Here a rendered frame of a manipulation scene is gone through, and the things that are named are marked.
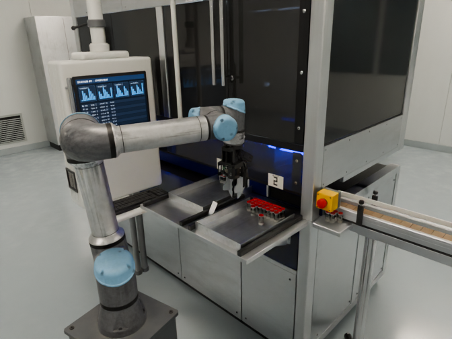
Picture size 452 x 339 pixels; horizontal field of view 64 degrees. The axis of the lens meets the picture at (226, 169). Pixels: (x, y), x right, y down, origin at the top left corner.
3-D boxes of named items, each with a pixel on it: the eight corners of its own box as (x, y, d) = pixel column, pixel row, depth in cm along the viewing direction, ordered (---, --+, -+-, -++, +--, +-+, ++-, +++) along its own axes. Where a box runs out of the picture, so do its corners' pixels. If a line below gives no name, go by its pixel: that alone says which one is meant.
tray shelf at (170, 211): (211, 180, 209) (211, 177, 208) (317, 218, 162) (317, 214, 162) (140, 208, 177) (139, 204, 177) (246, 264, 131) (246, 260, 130)
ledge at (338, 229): (328, 215, 165) (329, 212, 164) (355, 224, 156) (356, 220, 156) (312, 227, 156) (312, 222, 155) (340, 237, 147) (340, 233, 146)
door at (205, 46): (171, 117, 209) (163, 6, 190) (229, 129, 178) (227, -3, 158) (171, 117, 209) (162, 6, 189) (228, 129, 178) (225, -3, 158)
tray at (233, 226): (249, 203, 175) (249, 196, 173) (294, 220, 157) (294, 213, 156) (195, 229, 152) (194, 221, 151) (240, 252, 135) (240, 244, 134)
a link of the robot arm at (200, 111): (197, 111, 110) (230, 108, 115) (186, 105, 120) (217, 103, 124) (198, 136, 113) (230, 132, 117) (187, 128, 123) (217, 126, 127)
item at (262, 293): (191, 200, 389) (186, 120, 359) (383, 284, 251) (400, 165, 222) (105, 235, 323) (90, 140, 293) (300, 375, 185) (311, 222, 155)
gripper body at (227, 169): (216, 177, 129) (216, 144, 125) (229, 170, 136) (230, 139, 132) (235, 181, 125) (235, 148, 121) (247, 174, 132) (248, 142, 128)
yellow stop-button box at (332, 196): (324, 202, 156) (325, 186, 153) (340, 206, 151) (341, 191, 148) (315, 208, 151) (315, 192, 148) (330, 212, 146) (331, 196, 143)
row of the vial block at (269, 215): (249, 208, 169) (249, 200, 167) (279, 221, 156) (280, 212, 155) (245, 210, 167) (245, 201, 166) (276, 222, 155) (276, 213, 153)
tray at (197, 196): (217, 179, 205) (216, 173, 204) (251, 192, 188) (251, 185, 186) (169, 198, 183) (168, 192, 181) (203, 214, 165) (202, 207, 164)
